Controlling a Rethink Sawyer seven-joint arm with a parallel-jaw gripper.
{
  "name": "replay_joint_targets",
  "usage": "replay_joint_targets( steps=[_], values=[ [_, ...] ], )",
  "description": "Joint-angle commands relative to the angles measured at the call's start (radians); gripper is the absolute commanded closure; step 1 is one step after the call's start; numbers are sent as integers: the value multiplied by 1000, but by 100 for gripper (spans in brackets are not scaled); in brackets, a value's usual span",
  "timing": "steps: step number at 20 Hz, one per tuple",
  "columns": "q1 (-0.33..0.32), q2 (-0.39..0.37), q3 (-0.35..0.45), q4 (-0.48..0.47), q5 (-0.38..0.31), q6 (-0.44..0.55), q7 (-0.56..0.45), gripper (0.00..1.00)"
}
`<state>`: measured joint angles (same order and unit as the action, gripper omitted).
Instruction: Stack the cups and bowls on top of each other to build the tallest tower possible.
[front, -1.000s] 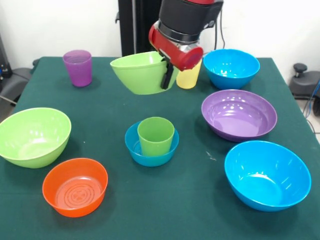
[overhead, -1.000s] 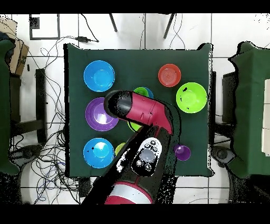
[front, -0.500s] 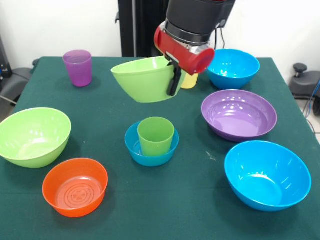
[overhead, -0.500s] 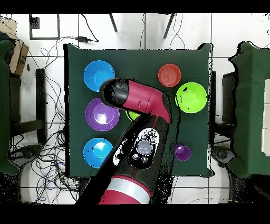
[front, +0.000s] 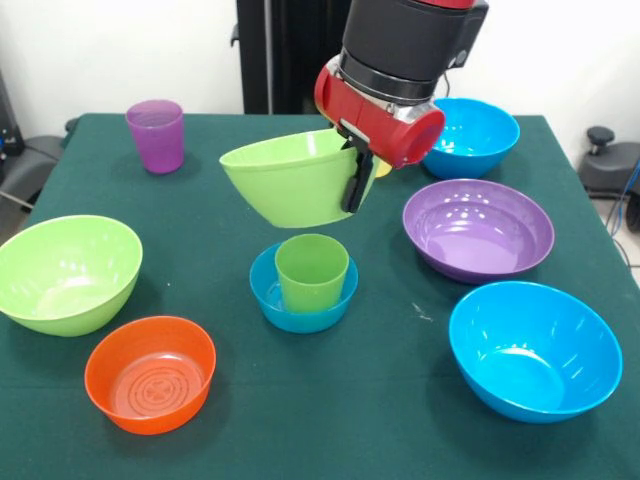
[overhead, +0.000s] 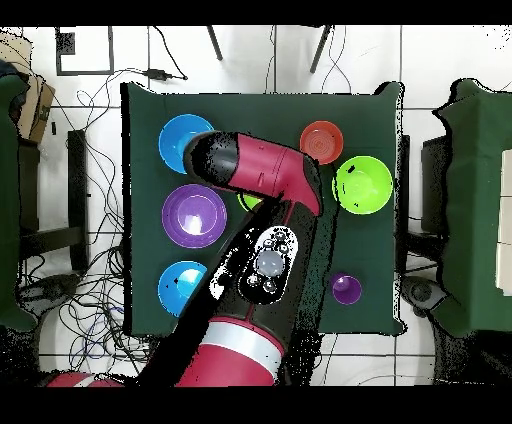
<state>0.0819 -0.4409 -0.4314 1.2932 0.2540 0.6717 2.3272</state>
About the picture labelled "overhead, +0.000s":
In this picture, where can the green plastic bowl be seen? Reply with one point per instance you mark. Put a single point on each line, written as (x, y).
(364, 188)
(250, 202)

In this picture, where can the small orange plastic bowl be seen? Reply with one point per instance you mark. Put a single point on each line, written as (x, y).
(321, 142)

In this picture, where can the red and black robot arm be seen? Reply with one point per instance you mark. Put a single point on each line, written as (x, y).
(272, 168)

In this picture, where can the purple plastic bowl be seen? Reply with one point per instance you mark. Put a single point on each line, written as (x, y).
(180, 216)

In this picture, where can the dark green tablecloth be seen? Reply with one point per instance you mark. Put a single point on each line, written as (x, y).
(260, 116)
(8, 200)
(472, 200)

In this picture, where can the blue plastic bowl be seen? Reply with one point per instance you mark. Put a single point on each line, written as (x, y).
(174, 144)
(176, 288)

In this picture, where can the purple plastic cup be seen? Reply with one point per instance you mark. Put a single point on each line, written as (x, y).
(346, 290)

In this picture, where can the black power adapter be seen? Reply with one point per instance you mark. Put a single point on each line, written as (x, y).
(156, 74)

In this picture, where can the black stand leg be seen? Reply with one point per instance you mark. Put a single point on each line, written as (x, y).
(214, 44)
(320, 50)

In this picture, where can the grey wheeled base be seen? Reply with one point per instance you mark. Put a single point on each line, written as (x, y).
(422, 294)

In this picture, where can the grey base with black knob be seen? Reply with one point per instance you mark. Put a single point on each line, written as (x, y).
(52, 286)

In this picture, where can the cardboard box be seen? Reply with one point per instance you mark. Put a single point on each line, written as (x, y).
(38, 112)

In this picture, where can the black metal frame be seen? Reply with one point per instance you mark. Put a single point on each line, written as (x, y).
(78, 200)
(434, 180)

